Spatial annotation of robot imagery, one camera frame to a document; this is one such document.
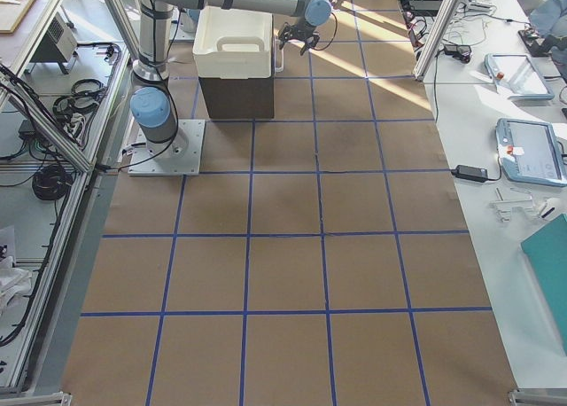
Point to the black power adapter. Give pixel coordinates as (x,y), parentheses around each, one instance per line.
(474,174)

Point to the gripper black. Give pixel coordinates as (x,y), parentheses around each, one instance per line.
(302,32)

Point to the clear acrylic bracket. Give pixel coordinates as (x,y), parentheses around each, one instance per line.
(504,208)

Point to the white drawer handle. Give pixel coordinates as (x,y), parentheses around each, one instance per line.
(278,56)

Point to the teach pendant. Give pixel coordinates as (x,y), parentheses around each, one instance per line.
(529,152)
(516,77)

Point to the teal box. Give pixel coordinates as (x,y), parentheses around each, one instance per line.
(546,252)

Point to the teach pendant near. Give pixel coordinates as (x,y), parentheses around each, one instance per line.
(529,152)

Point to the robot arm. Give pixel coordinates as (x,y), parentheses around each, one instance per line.
(150,69)
(190,18)

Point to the teach pendant far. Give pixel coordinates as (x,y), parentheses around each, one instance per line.
(516,77)

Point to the grey electronics box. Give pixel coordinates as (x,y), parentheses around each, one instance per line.
(58,45)

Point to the dark wooden drawer cabinet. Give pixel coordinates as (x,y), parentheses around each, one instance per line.
(238,99)

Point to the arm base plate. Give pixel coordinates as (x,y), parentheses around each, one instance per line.
(182,157)

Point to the white plastic tray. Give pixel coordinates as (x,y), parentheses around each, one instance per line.
(237,62)

